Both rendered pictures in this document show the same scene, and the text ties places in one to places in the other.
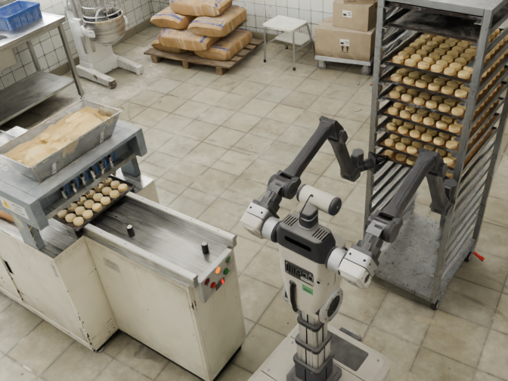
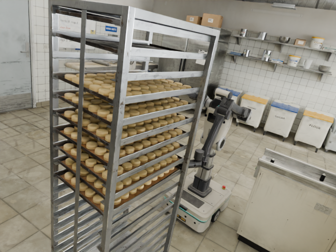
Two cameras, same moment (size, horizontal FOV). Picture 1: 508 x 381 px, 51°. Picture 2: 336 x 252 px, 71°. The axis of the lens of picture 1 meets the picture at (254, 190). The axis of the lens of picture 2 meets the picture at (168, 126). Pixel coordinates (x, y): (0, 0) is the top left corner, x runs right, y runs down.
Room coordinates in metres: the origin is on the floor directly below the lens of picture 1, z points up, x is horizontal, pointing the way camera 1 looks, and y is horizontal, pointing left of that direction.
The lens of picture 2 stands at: (3.56, -0.99, 1.76)
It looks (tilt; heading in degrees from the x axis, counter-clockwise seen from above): 21 degrees down; 171
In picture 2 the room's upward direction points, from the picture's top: 10 degrees clockwise
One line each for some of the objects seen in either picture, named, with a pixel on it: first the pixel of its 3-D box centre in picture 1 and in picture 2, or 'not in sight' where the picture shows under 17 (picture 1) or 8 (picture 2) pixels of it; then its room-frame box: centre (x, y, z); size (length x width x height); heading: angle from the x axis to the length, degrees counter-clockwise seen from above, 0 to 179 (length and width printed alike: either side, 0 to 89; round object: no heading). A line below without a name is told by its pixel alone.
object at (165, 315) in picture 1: (169, 291); (289, 212); (1.95, 0.50, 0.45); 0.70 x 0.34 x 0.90; 52
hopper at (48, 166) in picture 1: (63, 142); not in sight; (2.26, 0.90, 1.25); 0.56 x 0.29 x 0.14; 142
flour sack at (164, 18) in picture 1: (182, 13); not in sight; (6.22, 0.62, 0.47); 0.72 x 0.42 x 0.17; 145
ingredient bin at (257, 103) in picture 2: not in sight; (251, 111); (-1.61, 1.72, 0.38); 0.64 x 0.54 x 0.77; 146
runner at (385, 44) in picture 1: (416, 21); (168, 74); (2.48, -0.86, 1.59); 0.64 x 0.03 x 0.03; 137
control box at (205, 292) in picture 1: (215, 275); (260, 166); (1.73, 0.22, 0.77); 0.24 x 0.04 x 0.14; 142
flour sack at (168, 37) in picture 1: (190, 35); not in sight; (5.88, 0.54, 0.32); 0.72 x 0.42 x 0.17; 59
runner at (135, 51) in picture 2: (418, 2); (172, 54); (2.48, -0.86, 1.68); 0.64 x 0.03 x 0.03; 137
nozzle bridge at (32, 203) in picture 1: (77, 181); not in sight; (2.26, 0.90, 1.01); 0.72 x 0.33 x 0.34; 142
